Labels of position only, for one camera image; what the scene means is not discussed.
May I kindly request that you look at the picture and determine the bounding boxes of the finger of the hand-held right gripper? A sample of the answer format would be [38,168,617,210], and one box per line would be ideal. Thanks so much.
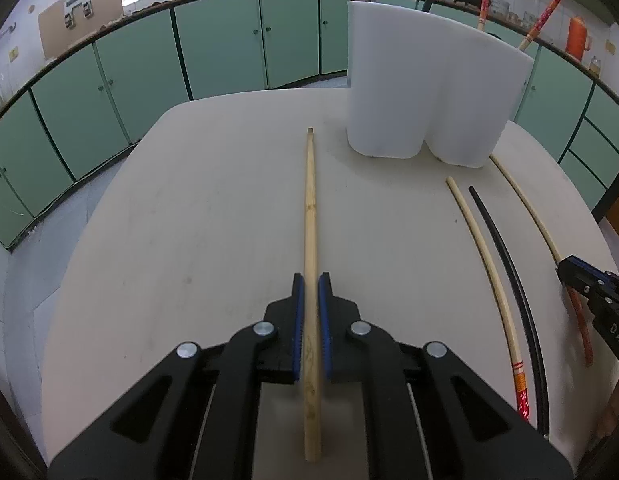
[557,260,603,306]
[564,255,619,291]

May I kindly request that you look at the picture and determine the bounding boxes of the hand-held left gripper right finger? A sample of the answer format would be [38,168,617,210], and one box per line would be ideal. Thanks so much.
[317,272,574,480]

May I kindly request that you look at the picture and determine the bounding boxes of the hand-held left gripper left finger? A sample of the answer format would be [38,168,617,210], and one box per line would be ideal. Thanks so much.
[48,272,306,480]

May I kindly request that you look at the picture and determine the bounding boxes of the white two-compartment utensil holder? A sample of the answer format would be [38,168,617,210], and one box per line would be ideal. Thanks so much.
[345,0,535,168]

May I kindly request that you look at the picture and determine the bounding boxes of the person's right hand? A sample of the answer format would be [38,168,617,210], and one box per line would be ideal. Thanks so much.
[597,370,619,441]

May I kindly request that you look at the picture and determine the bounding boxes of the orange thermos flask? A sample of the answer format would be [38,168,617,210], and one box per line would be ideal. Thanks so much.
[565,15,593,60]

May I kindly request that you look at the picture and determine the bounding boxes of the green lower kitchen cabinets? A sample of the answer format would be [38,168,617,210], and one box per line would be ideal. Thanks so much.
[0,0,619,251]

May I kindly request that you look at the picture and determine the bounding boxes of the brown board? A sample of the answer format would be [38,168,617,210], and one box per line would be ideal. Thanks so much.
[38,0,124,60]

